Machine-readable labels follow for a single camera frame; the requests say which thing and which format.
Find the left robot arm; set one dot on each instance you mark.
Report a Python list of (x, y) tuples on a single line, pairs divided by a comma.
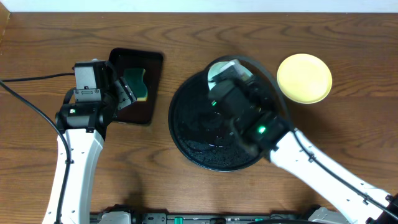
[(82, 121)]

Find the yellow plate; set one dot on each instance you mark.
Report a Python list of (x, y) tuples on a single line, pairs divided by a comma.
[(304, 78)]

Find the round black serving tray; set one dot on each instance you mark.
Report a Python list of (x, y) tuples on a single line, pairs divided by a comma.
[(202, 134)]

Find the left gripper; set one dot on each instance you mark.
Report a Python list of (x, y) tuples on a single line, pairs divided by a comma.
[(121, 91)]

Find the black rectangular water tray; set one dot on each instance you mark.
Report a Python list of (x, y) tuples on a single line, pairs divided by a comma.
[(141, 112)]

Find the green and yellow sponge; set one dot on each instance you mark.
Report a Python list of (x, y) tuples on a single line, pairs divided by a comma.
[(134, 78)]

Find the white plate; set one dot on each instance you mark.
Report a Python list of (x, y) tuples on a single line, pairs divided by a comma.
[(211, 73)]

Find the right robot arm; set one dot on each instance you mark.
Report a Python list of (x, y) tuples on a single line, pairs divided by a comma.
[(357, 200)]

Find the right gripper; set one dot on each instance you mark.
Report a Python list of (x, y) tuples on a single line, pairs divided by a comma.
[(264, 100)]

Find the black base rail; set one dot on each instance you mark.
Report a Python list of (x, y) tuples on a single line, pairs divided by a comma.
[(125, 214)]

